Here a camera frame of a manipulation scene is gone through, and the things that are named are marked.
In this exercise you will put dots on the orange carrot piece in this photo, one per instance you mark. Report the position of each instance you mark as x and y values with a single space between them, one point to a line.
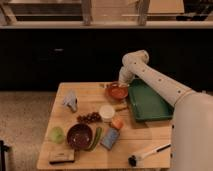
117 123

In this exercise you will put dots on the yellow corn piece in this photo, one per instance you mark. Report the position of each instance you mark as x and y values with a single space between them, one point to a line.
120 107

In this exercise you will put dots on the silver metal fork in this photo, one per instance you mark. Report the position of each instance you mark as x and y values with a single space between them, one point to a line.
116 85

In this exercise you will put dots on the dark maroon bowl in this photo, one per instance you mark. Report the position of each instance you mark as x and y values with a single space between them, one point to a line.
79 136

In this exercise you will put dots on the green cucumber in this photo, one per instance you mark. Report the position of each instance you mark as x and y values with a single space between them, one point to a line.
96 139

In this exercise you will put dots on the black and white dish brush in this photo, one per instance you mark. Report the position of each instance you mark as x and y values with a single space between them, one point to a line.
137 157

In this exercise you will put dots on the green plastic tray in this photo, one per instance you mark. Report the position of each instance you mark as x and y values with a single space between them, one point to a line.
146 104

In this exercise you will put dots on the white cup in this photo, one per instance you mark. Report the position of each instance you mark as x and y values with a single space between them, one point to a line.
106 112

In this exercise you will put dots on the green apple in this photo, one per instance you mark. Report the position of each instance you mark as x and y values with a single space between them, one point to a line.
56 135

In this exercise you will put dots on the wooden folding table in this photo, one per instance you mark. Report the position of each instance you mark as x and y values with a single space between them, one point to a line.
133 136

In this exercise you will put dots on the wooden block with black base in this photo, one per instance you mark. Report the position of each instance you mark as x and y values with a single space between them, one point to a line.
62 156

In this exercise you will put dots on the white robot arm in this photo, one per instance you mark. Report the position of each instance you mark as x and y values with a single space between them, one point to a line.
192 123

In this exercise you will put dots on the grey blue crumpled cloth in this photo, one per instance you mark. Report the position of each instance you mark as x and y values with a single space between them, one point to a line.
70 100

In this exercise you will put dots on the wooden window frame shelf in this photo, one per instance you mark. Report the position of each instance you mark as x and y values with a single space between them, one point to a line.
195 14

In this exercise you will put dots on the blue sponge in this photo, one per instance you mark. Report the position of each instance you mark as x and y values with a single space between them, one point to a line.
110 138

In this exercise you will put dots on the bunch of dark grapes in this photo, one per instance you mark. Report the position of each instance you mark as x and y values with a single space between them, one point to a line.
89 118

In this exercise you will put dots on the red orange bowl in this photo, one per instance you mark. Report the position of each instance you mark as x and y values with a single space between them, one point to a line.
117 93

